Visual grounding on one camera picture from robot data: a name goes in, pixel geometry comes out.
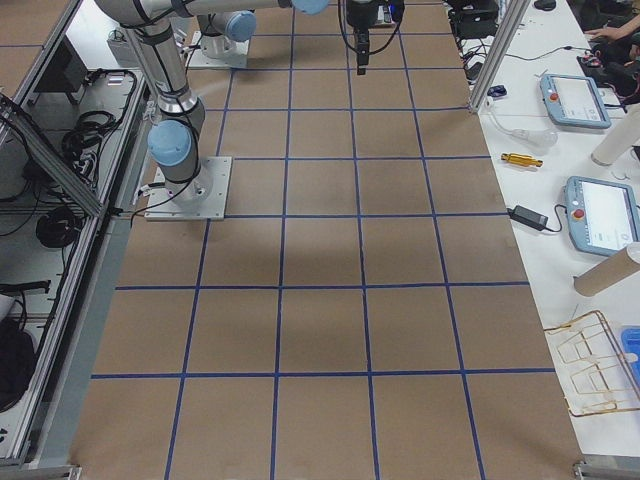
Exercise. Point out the gold wire rack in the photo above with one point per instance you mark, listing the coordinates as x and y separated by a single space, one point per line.
595 372

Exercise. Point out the blue teach pendant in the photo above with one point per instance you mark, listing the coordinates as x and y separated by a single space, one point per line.
573 101
602 216

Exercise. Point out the far blue teach pendant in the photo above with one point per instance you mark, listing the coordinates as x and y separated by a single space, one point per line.
573 101

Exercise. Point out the cardboard tube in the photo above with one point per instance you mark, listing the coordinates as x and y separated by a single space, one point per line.
620 138
609 272

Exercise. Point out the blue plastic tray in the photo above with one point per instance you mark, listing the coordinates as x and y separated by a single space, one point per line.
630 342

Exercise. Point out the far cardboard tube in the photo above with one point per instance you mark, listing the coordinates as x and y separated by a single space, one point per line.
620 138

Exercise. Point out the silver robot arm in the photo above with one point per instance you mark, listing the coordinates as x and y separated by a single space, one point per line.
223 33
174 141

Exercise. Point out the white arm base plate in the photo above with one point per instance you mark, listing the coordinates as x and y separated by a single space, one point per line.
217 53
205 198

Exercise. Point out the near cardboard tube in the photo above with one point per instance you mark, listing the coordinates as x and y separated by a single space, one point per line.
609 272

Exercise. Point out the black power adapter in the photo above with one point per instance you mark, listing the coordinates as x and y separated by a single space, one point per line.
528 217

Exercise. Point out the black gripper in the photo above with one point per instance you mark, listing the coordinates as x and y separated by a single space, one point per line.
359 17

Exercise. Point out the gold metal cylinder tool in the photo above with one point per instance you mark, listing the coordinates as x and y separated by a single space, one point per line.
521 160

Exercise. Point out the small blue device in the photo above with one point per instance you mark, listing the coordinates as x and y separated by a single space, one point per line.
497 91

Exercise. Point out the aluminium frame post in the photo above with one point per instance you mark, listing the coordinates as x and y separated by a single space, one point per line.
504 35

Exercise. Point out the near blue teach pendant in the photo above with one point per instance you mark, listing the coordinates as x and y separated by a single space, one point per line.
602 216

